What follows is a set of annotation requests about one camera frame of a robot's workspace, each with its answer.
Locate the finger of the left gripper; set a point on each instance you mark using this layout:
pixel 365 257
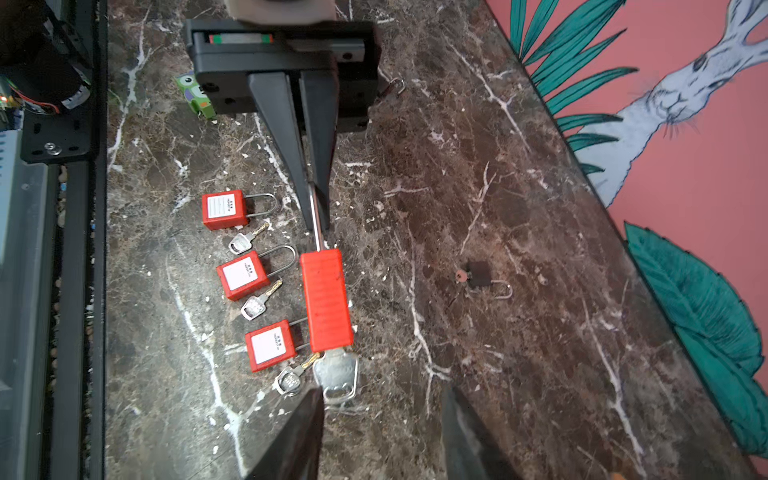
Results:
pixel 320 95
pixel 273 94

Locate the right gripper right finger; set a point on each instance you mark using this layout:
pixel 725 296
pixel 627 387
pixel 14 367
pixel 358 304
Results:
pixel 470 450

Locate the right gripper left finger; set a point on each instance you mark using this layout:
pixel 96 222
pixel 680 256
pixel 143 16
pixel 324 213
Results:
pixel 295 452

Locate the black mounting rail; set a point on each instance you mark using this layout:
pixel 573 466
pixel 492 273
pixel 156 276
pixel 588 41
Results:
pixel 64 428

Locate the silver brass key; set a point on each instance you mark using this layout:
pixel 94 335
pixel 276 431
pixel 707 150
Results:
pixel 289 381
pixel 243 242
pixel 255 305

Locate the green monster toy cube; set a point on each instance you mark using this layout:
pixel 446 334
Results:
pixel 195 97

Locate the small dark brown padlock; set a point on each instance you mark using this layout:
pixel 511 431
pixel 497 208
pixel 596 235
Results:
pixel 477 276

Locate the red padlock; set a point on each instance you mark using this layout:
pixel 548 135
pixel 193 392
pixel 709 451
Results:
pixel 252 271
pixel 273 344
pixel 229 209
pixel 325 290

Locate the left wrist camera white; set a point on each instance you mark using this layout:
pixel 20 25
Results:
pixel 282 12

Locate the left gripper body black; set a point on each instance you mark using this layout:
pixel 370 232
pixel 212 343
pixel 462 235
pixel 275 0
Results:
pixel 246 68

